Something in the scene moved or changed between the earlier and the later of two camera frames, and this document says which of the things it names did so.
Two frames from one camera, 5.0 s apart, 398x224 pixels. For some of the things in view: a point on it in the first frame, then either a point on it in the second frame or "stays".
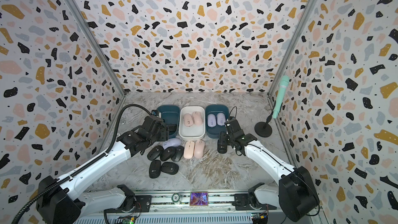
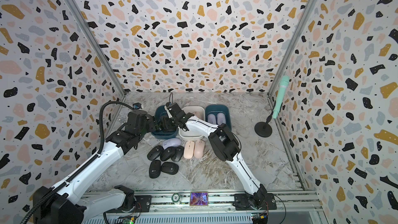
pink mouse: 199,149 stays
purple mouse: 211,120 stays
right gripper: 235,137 → 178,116
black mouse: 168,153 stays
